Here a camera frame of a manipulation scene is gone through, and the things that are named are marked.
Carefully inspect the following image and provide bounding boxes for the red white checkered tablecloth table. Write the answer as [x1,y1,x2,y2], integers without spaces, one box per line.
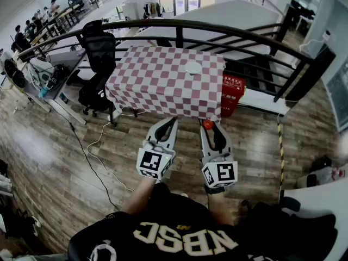
[104,46,227,123]

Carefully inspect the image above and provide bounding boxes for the black mesh office chair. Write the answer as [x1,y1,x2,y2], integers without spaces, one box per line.
[78,20,119,127]

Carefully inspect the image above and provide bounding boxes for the person's right forearm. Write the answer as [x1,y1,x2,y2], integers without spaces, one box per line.
[207,191,235,227]

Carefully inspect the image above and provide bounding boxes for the black round speaker bag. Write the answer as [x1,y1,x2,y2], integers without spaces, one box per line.
[3,58,27,89]

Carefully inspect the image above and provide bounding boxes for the glass entrance doors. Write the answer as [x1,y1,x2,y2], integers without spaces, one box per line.
[157,0,218,16]

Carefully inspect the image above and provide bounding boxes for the grey framed wall board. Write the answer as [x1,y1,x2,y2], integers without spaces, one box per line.
[325,60,348,133]

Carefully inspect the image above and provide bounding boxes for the black bag on desk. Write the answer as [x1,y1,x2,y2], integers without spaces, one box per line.
[51,64,71,89]

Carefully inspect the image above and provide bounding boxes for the red fire extinguisher box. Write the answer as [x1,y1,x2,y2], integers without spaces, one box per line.
[220,74,246,117]

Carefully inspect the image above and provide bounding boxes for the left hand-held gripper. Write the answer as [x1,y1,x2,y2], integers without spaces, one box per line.
[135,116,179,181]

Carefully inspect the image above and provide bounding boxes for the grey cluttered desk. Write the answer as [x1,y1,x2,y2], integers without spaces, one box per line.
[16,50,88,126]

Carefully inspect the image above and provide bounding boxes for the long wooden table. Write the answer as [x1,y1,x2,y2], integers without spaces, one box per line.
[29,4,83,46]

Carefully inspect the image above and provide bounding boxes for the black curved metal railing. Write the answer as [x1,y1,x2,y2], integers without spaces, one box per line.
[17,18,337,103]

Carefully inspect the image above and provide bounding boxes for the clothes rack with coats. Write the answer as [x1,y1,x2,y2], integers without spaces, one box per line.
[142,2,166,19]

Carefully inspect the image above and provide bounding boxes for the white round plate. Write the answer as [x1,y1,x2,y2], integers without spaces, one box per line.
[184,61,203,75]

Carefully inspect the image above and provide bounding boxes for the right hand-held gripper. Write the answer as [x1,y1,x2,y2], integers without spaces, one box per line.
[200,115,239,189]

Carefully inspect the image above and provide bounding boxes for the black padded chair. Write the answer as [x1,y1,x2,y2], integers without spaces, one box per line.
[243,196,338,261]

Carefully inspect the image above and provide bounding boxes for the small black bag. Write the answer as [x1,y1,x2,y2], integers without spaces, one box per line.
[309,154,333,173]

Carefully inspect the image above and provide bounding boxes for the person's left forearm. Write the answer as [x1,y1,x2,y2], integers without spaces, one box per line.
[121,176,157,216]

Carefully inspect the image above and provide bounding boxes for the white floor cable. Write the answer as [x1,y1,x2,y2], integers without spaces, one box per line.
[86,110,148,193]

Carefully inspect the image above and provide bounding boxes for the white curved table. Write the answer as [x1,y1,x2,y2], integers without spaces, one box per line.
[279,182,348,261]

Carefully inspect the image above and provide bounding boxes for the black floor cable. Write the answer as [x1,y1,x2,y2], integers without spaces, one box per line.
[43,99,121,212]

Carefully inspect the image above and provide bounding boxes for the person's black printed shirt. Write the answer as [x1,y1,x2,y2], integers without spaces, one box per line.
[67,182,247,261]

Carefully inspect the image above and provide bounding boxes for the yellow black floor tape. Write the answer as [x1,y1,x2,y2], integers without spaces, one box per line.
[276,116,285,193]

